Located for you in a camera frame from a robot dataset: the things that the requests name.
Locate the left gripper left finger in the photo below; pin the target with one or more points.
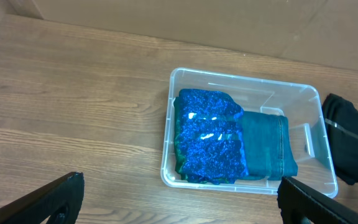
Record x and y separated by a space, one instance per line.
57 202

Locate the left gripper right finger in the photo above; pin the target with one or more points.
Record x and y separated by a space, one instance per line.
300 203

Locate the blue denim jeans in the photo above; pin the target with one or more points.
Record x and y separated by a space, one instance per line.
267 146

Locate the large black garment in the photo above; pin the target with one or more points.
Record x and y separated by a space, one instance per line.
341 121

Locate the clear plastic storage bin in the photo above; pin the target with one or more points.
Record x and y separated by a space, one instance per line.
300 103

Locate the blue sequin garment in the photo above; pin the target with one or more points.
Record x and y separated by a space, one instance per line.
208 137

